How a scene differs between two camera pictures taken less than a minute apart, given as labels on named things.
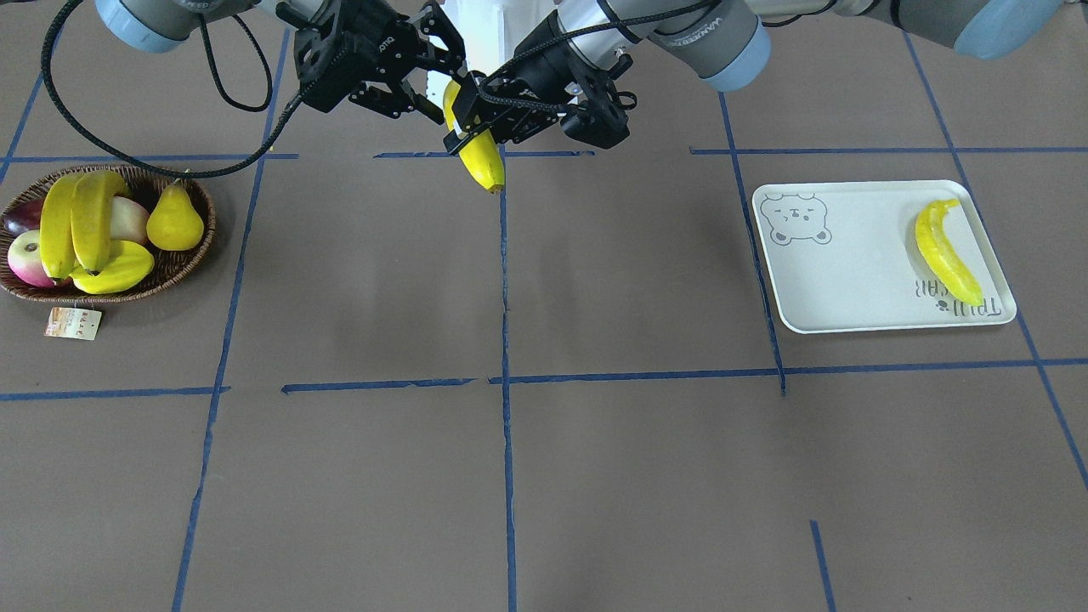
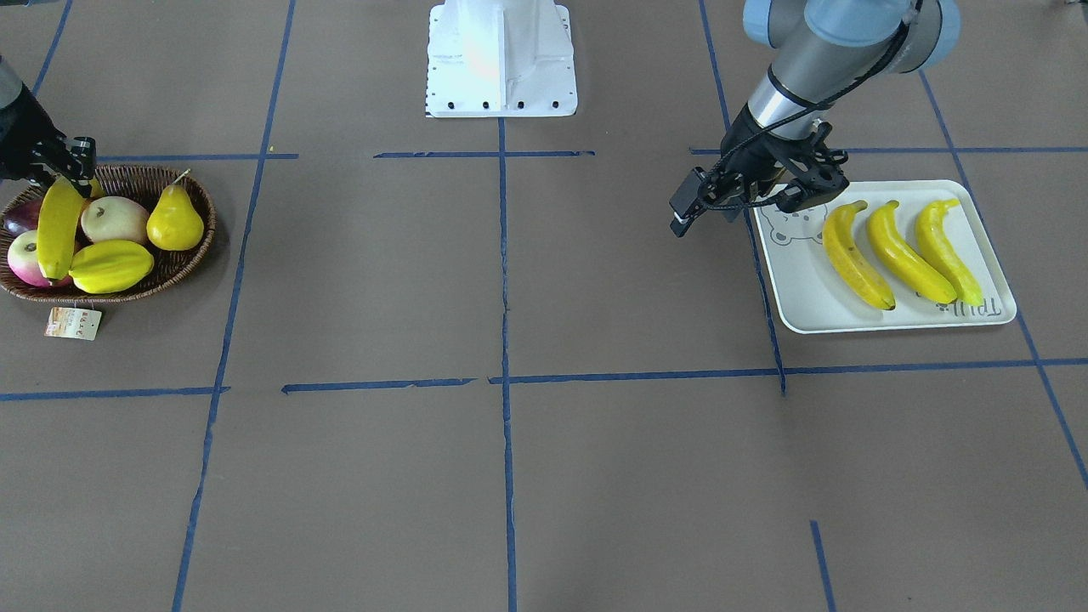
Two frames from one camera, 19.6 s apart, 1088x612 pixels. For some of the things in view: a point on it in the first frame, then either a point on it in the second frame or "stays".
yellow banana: [482, 156] to [908, 266]
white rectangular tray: [844, 257] stays
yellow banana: [92, 196] to [849, 262]
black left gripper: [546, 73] to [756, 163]
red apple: [25, 260] stays
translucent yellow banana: [938, 254] stays
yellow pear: [174, 225] stays
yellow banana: [57, 247] stays
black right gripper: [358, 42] to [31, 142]
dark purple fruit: [25, 217] stays
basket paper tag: [73, 323] stays
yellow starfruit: [127, 263] stays
